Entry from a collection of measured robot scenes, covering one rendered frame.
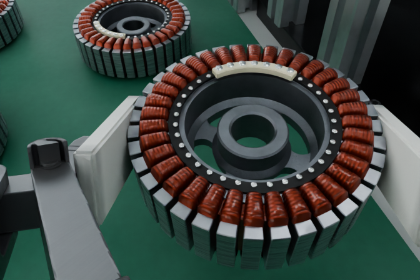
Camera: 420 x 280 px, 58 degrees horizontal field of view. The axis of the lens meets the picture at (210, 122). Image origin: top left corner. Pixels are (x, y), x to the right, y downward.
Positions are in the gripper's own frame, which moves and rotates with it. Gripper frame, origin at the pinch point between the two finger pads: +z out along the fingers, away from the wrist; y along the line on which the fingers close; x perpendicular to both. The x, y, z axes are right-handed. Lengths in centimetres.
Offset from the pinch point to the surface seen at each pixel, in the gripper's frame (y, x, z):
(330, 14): 6.1, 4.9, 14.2
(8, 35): -24.1, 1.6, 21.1
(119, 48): -11.1, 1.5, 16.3
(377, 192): 9.4, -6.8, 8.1
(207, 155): -2.9, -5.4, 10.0
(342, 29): 6.7, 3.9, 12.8
